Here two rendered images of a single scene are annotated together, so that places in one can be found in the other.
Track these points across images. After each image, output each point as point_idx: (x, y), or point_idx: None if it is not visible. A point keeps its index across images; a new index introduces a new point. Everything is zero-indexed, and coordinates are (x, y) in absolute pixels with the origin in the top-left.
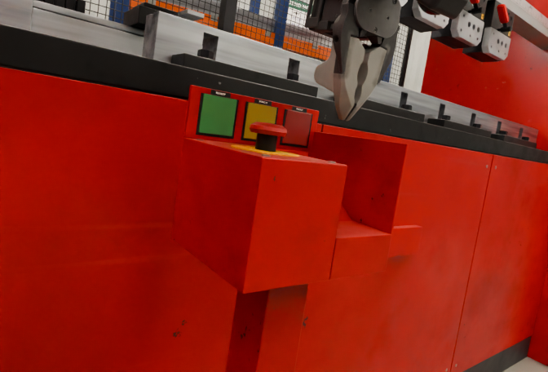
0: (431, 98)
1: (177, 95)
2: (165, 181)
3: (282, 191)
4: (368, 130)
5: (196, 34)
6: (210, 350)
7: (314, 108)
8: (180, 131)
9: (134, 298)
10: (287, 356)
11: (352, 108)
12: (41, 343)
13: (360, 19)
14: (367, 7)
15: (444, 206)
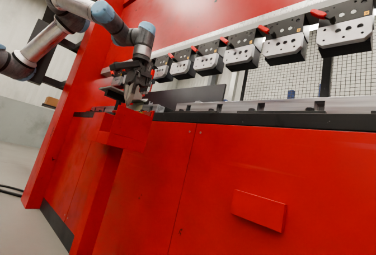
0: (374, 97)
1: (154, 120)
2: (147, 143)
3: (94, 118)
4: (224, 123)
5: (184, 106)
6: (145, 213)
7: (193, 117)
8: (153, 130)
9: (134, 178)
10: (99, 173)
11: (125, 101)
12: (120, 182)
13: (126, 80)
14: (127, 76)
15: (346, 199)
